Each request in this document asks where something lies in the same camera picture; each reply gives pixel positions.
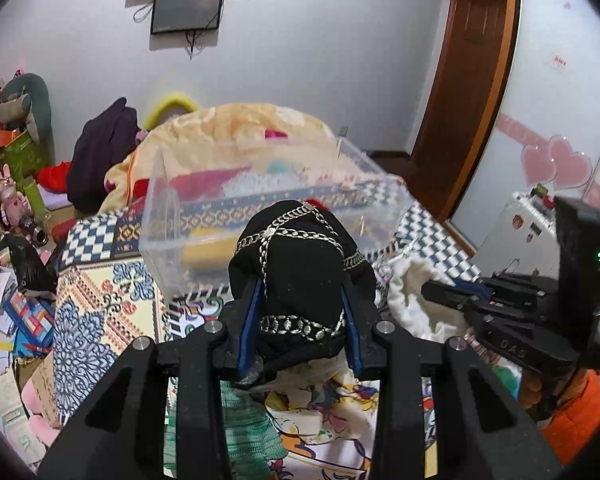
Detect white appliance with stickers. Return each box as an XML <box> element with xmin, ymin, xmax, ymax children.
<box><xmin>472</xmin><ymin>192</ymin><xmax>559</xmax><ymax>278</ymax></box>

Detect green knitted cloth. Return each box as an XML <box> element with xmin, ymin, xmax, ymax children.
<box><xmin>163</xmin><ymin>378</ymin><xmax>287</xmax><ymax>479</ymax></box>

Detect green storage box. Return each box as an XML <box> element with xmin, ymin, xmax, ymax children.
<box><xmin>0</xmin><ymin>133</ymin><xmax>50</xmax><ymax>191</ymax></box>

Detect orange floral blanket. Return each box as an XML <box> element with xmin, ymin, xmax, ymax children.
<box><xmin>99</xmin><ymin>103</ymin><xmax>361</xmax><ymax>214</ymax></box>

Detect grey green plush toy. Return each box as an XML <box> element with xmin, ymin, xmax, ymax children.
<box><xmin>0</xmin><ymin>73</ymin><xmax>52</xmax><ymax>144</ymax></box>

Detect yellow foam arch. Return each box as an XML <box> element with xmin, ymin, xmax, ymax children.
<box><xmin>144</xmin><ymin>92</ymin><xmax>199</xmax><ymax>131</ymax></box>

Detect black hat with chains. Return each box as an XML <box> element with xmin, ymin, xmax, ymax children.
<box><xmin>228</xmin><ymin>200</ymin><xmax>376</xmax><ymax>386</ymax></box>

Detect yellow green sponge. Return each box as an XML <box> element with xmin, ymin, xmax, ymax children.
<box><xmin>180</xmin><ymin>228</ymin><xmax>239</xmax><ymax>272</ymax></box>

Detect small wall monitor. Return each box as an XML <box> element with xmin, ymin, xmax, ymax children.
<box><xmin>151</xmin><ymin>0</ymin><xmax>223</xmax><ymax>35</ymax></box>

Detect patterned patchwork tablecloth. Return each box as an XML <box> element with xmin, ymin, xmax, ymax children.
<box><xmin>51</xmin><ymin>194</ymin><xmax>481</xmax><ymax>480</ymax></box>

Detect white drawstring pouch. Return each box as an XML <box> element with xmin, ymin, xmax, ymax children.
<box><xmin>387</xmin><ymin>256</ymin><xmax>468</xmax><ymax>342</ymax></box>

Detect red cushion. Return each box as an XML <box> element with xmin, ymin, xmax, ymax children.
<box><xmin>35</xmin><ymin>162</ymin><xmax>71</xmax><ymax>194</ymax></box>

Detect colourful printed cloth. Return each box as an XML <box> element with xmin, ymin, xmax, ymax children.
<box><xmin>258</xmin><ymin>353</ymin><xmax>432</xmax><ymax>480</ymax></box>

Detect dark purple jacket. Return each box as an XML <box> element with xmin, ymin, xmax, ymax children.
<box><xmin>67</xmin><ymin>98</ymin><xmax>140</xmax><ymax>214</ymax></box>

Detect pink bunny figurine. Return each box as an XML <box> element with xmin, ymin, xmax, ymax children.
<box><xmin>0</xmin><ymin>164</ymin><xmax>33</xmax><ymax>228</ymax></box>

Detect brown wooden door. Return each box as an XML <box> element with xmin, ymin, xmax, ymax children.
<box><xmin>408</xmin><ymin>0</ymin><xmax>520</xmax><ymax>222</ymax></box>

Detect clear plastic storage bin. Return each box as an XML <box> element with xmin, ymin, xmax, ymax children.
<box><xmin>140</xmin><ymin>138</ymin><xmax>414</xmax><ymax>300</ymax></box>

